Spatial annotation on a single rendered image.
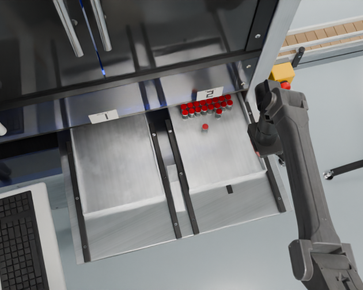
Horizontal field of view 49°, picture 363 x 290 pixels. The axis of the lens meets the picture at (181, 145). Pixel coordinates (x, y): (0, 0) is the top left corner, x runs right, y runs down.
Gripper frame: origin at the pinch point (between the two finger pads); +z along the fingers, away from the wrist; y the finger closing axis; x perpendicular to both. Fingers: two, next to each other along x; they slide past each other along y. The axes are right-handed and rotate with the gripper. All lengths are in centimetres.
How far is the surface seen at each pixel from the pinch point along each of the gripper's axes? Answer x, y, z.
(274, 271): -19, -12, 112
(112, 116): 38.7, 26.2, 2.6
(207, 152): 11.3, 14.1, 18.0
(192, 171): 17.9, 9.0, 18.9
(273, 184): -6.4, -2.3, 19.2
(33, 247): 73, 0, 26
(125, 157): 38.3, 19.2, 17.0
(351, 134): -89, 48, 102
